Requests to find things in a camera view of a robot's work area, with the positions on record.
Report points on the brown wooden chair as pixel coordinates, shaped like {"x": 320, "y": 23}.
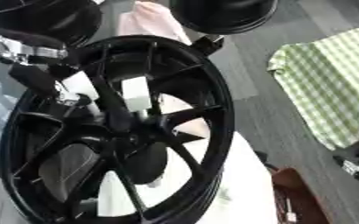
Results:
{"x": 297, "y": 192}

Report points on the pale pink bag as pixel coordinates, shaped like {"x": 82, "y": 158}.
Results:
{"x": 149, "y": 22}

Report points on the black spoked wheel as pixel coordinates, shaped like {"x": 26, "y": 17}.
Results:
{"x": 214, "y": 96}

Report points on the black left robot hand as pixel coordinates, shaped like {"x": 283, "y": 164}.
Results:
{"x": 32, "y": 78}

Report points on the black round wheel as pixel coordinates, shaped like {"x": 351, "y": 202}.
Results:
{"x": 60, "y": 20}
{"x": 223, "y": 14}

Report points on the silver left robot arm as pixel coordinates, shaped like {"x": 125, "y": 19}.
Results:
{"x": 40, "y": 52}

